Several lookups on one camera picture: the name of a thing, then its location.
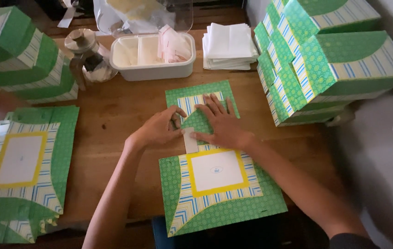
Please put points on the white plastic container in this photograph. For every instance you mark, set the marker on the white plastic container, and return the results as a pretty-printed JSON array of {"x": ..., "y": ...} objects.
[{"x": 148, "y": 67}]

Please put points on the person's right hand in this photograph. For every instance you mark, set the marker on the person's right hand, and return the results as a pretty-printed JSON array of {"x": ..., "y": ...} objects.
[{"x": 226, "y": 129}]

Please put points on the person's left hand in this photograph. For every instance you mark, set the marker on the person's left hand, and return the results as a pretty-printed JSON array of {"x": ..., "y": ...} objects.
[{"x": 155, "y": 129}]

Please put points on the stack of folded green boxes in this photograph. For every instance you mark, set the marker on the stack of folded green boxes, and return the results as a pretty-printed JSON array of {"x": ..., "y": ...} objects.
[{"x": 314, "y": 65}]

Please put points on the glass jar with metal lid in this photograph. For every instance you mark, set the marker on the glass jar with metal lid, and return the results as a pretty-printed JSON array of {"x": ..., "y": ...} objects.
[{"x": 86, "y": 58}]

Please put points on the white paper strip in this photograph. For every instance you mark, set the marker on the white paper strip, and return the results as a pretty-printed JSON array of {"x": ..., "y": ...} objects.
[{"x": 67, "y": 15}]

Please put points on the green patterned box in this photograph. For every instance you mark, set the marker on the green patterned box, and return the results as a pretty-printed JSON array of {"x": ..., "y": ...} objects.
[
  {"x": 13, "y": 34},
  {"x": 217, "y": 193},
  {"x": 61, "y": 84},
  {"x": 41, "y": 65},
  {"x": 58, "y": 97}
]

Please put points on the stack of white paper sheets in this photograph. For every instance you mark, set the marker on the stack of white paper sheets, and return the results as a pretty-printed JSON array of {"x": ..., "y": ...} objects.
[{"x": 229, "y": 46}]

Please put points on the pile of flat green cardboards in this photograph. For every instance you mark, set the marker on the pile of flat green cardboards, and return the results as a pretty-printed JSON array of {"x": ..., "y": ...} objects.
[{"x": 44, "y": 166}]

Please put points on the white paper packets with red print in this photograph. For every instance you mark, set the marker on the white paper packets with red print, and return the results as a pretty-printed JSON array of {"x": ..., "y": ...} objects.
[{"x": 174, "y": 46}]

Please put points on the clear plastic container lid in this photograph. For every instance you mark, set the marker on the clear plastic container lid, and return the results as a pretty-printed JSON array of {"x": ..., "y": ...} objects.
[{"x": 141, "y": 15}]

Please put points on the folded green patterned box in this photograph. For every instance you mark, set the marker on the folded green patterned box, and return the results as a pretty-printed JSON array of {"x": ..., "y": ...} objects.
[
  {"x": 13, "y": 34},
  {"x": 58, "y": 97},
  {"x": 41, "y": 65},
  {"x": 61, "y": 84}
]

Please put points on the person's dark sleeve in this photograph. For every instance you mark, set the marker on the person's dark sleeve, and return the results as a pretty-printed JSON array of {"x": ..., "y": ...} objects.
[{"x": 352, "y": 242}]

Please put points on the person's blue trousers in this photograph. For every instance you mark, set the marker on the person's blue trousers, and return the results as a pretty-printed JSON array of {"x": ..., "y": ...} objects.
[{"x": 160, "y": 235}]

